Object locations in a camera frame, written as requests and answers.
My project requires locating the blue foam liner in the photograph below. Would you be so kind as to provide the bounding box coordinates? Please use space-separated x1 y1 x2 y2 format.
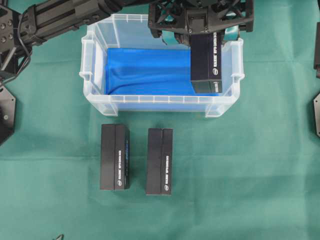
104 48 222 112

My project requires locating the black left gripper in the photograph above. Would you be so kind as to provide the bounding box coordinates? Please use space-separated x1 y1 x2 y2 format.
148 0 254 47

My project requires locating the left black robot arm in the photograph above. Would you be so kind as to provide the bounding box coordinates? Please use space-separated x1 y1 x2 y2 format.
0 0 254 86

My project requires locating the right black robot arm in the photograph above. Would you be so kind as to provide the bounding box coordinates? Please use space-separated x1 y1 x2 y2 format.
313 22 320 79

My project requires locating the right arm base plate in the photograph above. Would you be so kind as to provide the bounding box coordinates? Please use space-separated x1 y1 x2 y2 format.
313 93 320 137

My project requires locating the clear plastic storage case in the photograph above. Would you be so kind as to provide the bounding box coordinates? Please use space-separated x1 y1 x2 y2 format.
79 14 245 118

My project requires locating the black camera box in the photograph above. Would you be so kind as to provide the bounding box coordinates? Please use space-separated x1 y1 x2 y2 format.
190 32 223 94
145 128 173 196
100 124 130 191

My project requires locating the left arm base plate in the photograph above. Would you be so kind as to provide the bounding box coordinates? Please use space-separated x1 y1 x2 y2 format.
0 86 16 145

